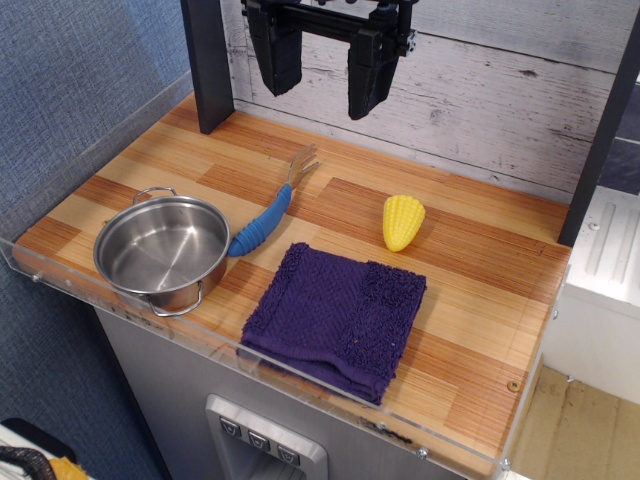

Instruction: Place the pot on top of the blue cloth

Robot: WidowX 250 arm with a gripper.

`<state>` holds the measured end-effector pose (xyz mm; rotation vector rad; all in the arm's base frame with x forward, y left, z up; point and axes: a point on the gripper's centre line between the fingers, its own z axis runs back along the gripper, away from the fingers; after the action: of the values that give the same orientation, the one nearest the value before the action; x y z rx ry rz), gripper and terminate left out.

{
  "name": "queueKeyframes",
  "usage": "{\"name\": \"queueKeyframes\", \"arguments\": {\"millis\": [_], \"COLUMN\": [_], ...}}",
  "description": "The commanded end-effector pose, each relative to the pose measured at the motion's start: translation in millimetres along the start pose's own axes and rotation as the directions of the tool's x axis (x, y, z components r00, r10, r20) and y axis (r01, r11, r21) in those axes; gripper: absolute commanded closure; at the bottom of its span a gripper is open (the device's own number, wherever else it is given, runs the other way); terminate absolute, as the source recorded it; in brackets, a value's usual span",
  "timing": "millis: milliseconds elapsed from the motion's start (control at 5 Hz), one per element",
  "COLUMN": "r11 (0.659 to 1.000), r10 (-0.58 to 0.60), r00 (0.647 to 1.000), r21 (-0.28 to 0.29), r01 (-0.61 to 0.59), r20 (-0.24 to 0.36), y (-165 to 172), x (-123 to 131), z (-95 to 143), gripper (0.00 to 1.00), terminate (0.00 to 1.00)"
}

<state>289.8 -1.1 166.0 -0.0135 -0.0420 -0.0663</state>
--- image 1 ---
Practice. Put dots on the dark vertical post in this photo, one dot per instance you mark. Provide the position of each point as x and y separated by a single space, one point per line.
207 50
615 107

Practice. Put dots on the clear acrylic table guard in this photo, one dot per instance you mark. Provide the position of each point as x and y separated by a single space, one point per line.
487 257

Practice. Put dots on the purple cloth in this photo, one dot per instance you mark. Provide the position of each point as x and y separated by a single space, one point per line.
341 321

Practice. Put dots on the fork with blue handle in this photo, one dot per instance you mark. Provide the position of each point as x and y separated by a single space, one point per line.
256 232

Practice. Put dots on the grey toy fridge cabinet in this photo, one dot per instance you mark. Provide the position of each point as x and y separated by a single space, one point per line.
171 384

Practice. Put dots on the yellow toy corn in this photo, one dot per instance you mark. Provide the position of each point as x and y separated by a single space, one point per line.
403 216

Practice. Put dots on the white toy sink unit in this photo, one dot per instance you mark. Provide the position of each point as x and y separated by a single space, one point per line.
593 334

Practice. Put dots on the yellow object at corner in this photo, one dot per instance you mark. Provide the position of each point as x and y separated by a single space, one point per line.
65 469

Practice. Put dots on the silver dispenser button panel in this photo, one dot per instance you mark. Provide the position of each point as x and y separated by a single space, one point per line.
251 446

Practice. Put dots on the dark left vertical post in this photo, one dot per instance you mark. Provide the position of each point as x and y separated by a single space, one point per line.
207 50

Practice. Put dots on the stainless steel pot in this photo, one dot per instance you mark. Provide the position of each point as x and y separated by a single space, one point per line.
166 249

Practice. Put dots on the dark right vertical post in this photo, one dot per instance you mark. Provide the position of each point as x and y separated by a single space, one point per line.
615 107

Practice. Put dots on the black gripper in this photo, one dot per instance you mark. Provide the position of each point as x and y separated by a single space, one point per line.
376 41

